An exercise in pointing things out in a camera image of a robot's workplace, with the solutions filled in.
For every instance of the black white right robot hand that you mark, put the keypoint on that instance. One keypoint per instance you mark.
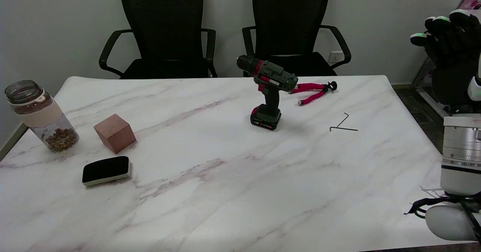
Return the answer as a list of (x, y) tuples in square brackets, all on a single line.
[(453, 68)]

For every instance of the dark green power screwdriver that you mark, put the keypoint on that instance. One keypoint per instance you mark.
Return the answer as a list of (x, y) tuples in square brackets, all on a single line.
[(270, 77)]

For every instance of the dark floor vent grille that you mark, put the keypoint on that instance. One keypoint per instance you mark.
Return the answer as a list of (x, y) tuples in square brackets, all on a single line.
[(421, 117)]

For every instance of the black hex key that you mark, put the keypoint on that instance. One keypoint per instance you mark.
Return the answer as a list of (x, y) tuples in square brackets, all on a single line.
[(344, 129), (342, 121)]

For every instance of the pink flexible mini tripod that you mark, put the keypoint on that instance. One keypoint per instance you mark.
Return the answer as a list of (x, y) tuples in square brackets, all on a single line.
[(313, 86)]

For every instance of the black mesh office chair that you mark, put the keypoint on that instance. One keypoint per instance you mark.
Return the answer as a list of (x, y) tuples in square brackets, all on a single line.
[(161, 26), (289, 19)]

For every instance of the brown wooden cube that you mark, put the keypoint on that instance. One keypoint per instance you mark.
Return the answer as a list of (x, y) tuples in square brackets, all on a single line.
[(114, 133)]

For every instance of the black whiteboard eraser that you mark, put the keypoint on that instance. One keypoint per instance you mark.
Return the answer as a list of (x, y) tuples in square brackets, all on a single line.
[(106, 169)]

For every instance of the clear jar with nuts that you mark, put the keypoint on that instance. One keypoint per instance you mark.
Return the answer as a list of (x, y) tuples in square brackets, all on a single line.
[(47, 122)]

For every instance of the white wall socket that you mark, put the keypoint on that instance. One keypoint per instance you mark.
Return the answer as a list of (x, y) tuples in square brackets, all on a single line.
[(335, 57)]

